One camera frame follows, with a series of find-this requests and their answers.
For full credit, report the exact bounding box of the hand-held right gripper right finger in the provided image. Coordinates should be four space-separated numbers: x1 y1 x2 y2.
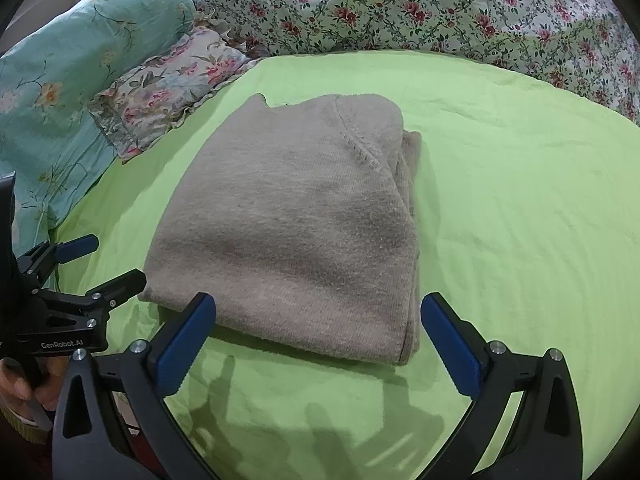
421 292 585 480

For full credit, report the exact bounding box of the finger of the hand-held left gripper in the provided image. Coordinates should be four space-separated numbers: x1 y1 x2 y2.
84 268 148 313
17 233 100 291

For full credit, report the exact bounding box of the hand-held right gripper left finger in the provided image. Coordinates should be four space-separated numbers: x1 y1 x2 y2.
50 292 217 480

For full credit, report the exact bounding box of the beige knit sweater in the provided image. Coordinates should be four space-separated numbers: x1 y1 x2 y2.
139 92 422 365

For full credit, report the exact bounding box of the person's left hand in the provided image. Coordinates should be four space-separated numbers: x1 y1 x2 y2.
0 355 70 417

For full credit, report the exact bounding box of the teal floral pillow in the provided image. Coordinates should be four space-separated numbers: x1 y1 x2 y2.
0 0 198 261

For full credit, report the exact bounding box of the green bed sheet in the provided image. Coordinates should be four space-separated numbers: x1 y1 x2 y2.
50 50 640 480

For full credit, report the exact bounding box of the ruffled floral pillow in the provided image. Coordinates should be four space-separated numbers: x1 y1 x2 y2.
90 25 261 163

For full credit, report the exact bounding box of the red flower print quilt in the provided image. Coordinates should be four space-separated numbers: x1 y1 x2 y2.
192 0 640 126

